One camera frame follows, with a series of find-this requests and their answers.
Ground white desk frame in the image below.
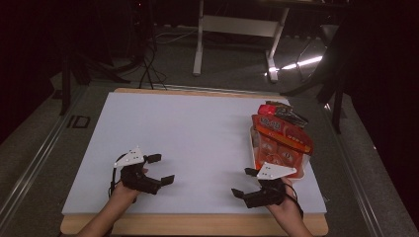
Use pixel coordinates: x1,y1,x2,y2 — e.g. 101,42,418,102
192,0,291,83

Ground clear orange sauce packet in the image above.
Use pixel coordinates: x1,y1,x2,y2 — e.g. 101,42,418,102
250,126,310,181

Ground black stand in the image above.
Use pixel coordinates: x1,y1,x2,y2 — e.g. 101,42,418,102
58,52,132,117

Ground metal floor rail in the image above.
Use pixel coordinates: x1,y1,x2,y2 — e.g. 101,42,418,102
0,87,88,226
324,104,385,237

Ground white table mat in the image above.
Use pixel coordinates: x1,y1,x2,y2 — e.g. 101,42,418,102
61,92,328,215

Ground person's right hand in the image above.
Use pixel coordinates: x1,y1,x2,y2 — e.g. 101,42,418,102
266,177,302,220

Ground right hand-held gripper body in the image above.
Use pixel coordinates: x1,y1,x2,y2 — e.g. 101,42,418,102
245,161,298,209

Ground orange-red sauce packet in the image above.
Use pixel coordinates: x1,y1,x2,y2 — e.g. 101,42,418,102
251,114,314,156

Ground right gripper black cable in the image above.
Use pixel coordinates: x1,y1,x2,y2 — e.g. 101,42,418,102
285,183,304,220

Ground white compartment tray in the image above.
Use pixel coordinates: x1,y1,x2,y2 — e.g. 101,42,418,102
249,124,312,182

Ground person's left hand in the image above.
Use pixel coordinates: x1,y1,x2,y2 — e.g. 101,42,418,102
111,167,150,204

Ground black floor cables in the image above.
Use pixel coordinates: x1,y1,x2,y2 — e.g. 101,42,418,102
137,29,169,91

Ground gold sauce packet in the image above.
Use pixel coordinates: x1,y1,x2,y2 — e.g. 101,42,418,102
265,100,291,109

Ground red and black sauce packet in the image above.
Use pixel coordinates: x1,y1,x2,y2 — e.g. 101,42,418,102
257,104,309,128

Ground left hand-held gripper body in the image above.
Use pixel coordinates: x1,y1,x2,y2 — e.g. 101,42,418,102
113,146,164,196

